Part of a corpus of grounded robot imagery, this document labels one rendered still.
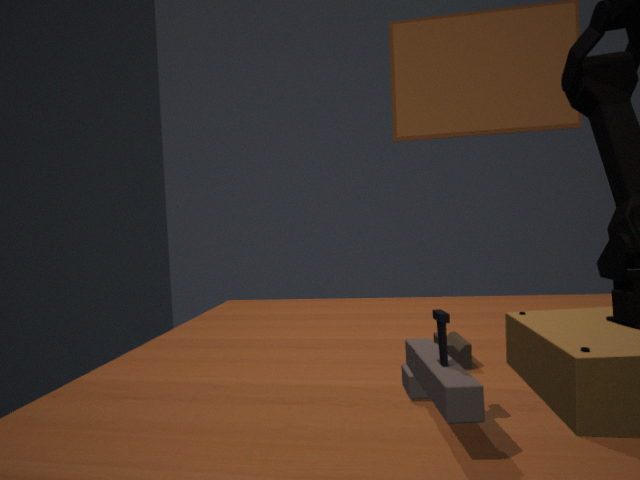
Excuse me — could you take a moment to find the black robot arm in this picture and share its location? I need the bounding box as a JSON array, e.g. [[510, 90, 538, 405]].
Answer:
[[561, 0, 640, 330]]

